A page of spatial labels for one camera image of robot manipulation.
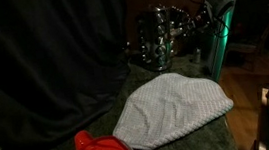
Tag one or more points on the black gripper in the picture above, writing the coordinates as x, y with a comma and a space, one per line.
200, 20

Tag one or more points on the stainless steel spice rack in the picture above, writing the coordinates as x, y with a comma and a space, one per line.
156, 39

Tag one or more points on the glass spice bottle steel lid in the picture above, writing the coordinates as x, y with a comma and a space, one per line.
197, 55

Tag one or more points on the grey waffle dish towel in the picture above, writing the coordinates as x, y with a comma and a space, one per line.
171, 109

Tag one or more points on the black curtain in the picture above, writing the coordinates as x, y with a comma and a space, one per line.
46, 67

